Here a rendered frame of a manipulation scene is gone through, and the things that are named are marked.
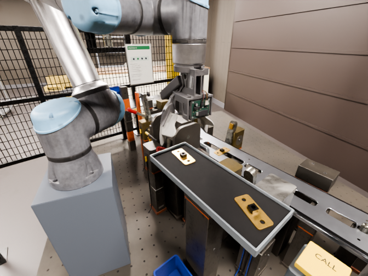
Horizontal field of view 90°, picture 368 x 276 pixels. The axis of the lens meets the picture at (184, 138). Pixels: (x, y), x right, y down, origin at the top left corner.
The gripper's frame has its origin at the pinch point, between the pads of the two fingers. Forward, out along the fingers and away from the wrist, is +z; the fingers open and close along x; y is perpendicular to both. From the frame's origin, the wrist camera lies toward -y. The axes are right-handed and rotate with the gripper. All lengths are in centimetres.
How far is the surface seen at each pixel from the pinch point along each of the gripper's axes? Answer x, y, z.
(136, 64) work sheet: 26, -116, -7
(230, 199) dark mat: -0.1, 20.0, 6.5
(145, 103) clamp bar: 10, -57, 7
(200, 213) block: -3.5, 14.0, 15.1
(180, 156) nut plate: -1.0, -0.5, 6.3
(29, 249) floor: -84, -98, 123
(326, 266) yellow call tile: 2.9, 38.1, 6.5
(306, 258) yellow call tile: 1.6, 35.8, 6.5
